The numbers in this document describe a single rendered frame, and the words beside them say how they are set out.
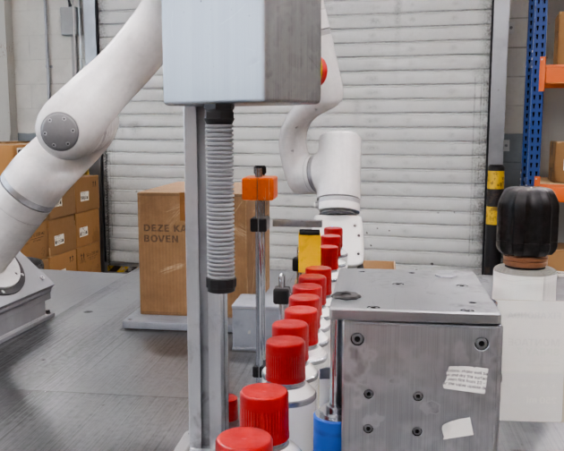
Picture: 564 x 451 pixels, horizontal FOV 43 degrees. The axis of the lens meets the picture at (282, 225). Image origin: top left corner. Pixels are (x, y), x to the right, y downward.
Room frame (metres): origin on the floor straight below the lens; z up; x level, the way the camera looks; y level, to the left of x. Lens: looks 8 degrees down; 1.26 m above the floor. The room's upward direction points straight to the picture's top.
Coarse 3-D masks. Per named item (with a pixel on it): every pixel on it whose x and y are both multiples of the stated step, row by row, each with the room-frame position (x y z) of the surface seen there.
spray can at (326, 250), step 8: (320, 248) 1.04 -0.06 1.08; (328, 248) 1.04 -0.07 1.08; (336, 248) 1.04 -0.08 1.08; (320, 256) 1.04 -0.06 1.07; (328, 256) 1.04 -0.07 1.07; (336, 256) 1.04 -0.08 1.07; (320, 264) 1.04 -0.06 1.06; (328, 264) 1.04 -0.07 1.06; (336, 264) 1.04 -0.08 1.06; (336, 272) 1.04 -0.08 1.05; (336, 280) 1.03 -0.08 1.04
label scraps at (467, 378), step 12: (456, 372) 0.45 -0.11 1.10; (468, 372) 0.45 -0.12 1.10; (480, 372) 0.45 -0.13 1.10; (444, 384) 0.45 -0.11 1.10; (456, 384) 0.45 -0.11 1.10; (468, 384) 0.45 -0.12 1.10; (480, 384) 0.45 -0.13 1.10; (456, 420) 0.45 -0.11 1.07; (468, 420) 0.45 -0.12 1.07; (444, 432) 0.45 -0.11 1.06; (456, 432) 0.45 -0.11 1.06; (468, 432) 0.45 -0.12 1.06
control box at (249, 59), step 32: (192, 0) 0.84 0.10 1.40; (224, 0) 0.80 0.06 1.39; (256, 0) 0.77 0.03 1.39; (288, 0) 0.79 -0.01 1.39; (320, 0) 0.83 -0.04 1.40; (192, 32) 0.84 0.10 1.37; (224, 32) 0.80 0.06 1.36; (256, 32) 0.77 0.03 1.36; (288, 32) 0.79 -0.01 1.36; (320, 32) 0.84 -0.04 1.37; (192, 64) 0.84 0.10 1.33; (224, 64) 0.80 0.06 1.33; (256, 64) 0.77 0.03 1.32; (288, 64) 0.79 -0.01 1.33; (320, 64) 0.84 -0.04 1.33; (192, 96) 0.84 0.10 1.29; (224, 96) 0.80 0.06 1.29; (256, 96) 0.77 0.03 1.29; (288, 96) 0.79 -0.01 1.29
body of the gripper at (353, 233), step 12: (324, 216) 1.36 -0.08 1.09; (336, 216) 1.35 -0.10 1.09; (348, 216) 1.35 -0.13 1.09; (312, 228) 1.36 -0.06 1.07; (348, 228) 1.34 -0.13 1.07; (360, 228) 1.34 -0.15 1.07; (348, 240) 1.33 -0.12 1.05; (360, 240) 1.33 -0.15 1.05; (348, 252) 1.33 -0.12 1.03; (360, 252) 1.32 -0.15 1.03; (348, 264) 1.32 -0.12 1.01; (360, 264) 1.32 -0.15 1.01
